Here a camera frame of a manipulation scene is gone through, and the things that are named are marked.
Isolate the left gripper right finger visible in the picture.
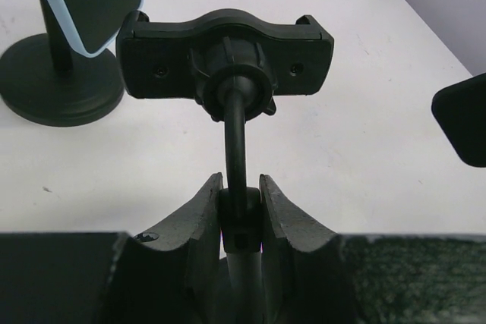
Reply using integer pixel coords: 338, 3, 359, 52
260, 175, 485, 323

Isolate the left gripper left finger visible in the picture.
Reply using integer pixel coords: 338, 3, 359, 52
1, 174, 222, 323

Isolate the black round-base phone stand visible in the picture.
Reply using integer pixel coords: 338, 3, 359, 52
112, 9, 334, 323

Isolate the black phone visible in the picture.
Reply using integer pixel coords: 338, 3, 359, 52
431, 74, 485, 168

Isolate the black stand under blue phone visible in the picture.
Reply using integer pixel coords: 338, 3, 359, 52
1, 0, 124, 127

